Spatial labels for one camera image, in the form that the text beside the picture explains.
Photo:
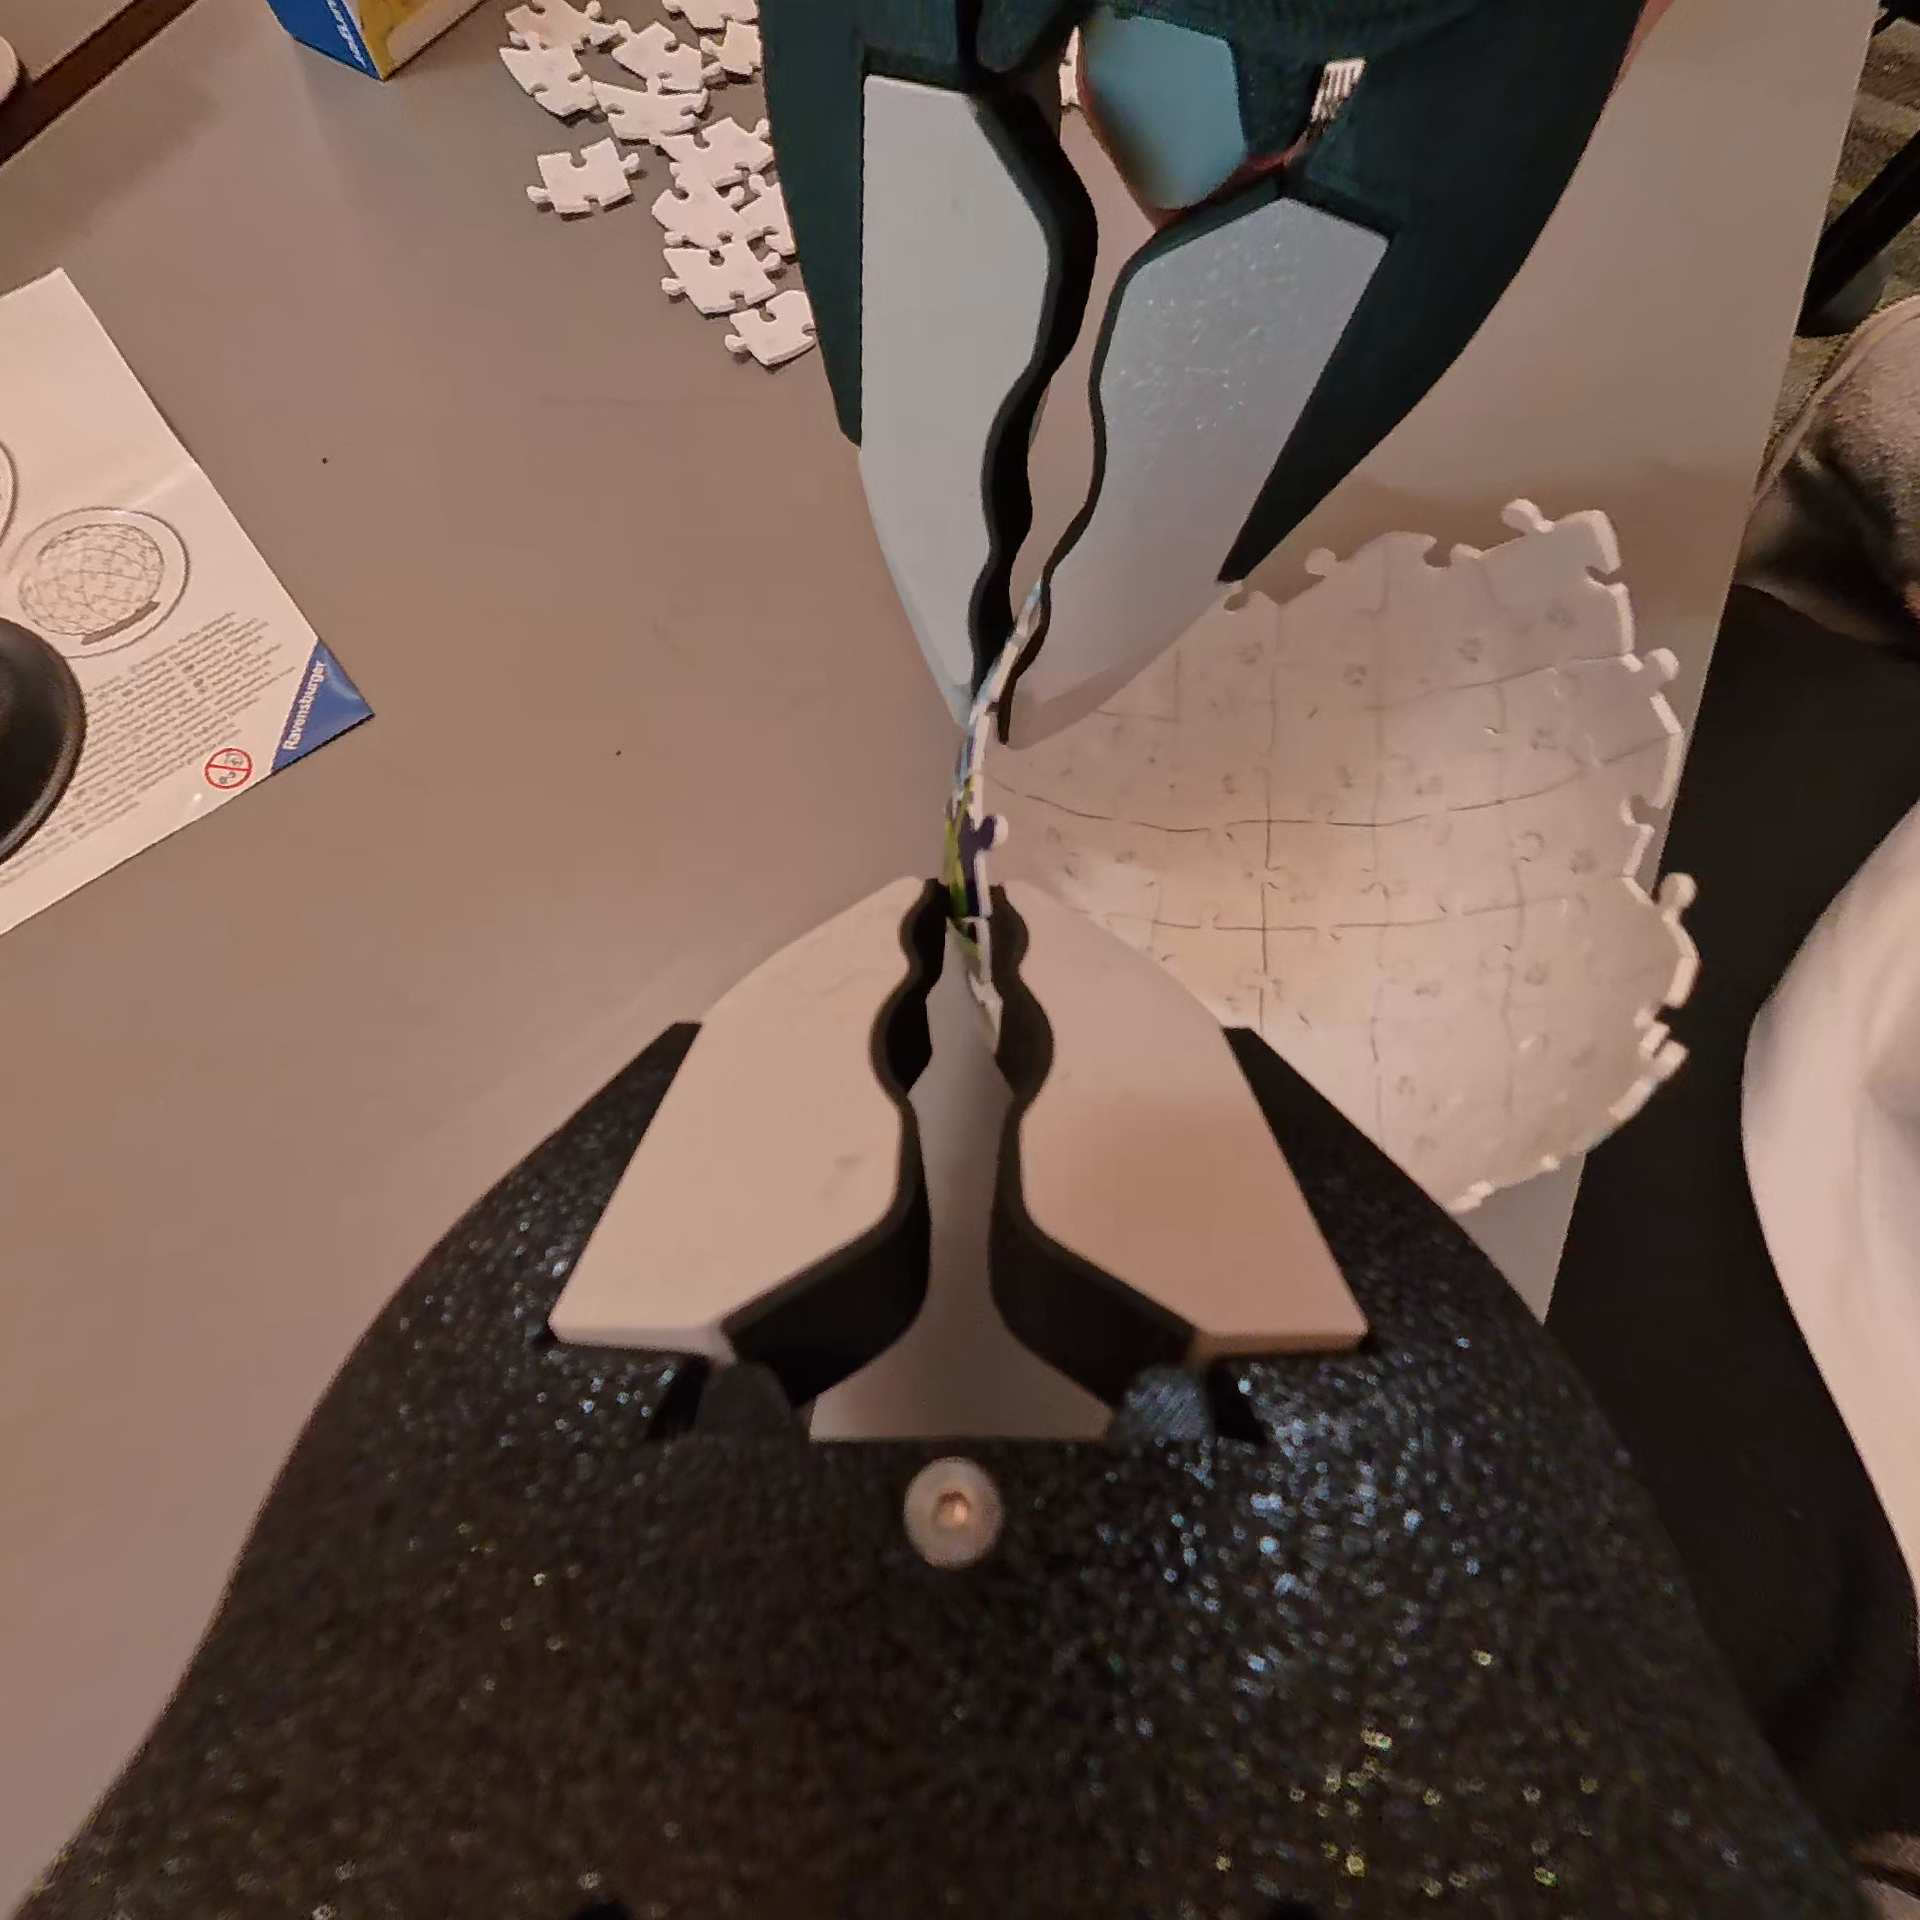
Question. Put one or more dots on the person's black trousers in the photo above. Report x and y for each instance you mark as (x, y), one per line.
(1694, 1349)

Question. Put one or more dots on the person's white shirt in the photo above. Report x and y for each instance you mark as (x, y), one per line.
(1846, 1201)

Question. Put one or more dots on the partly built puzzle ball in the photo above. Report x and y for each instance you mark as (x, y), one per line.
(1349, 902)

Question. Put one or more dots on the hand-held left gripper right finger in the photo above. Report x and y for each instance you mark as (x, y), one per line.
(1155, 1185)

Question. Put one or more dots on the pile of white puzzle pieces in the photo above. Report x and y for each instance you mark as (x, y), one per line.
(721, 150)

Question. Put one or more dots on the black dome stand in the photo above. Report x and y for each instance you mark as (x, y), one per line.
(31, 734)

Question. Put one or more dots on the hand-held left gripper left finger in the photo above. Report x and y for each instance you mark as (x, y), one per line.
(751, 1185)

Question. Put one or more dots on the grey zipped jacket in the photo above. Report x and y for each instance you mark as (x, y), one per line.
(1846, 465)

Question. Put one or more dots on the blue and yellow puzzle box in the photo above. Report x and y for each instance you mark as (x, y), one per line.
(375, 31)

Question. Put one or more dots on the white instruction leaflet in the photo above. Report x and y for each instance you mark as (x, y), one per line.
(149, 451)

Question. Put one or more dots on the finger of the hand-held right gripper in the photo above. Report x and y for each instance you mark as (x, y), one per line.
(1215, 421)
(932, 377)

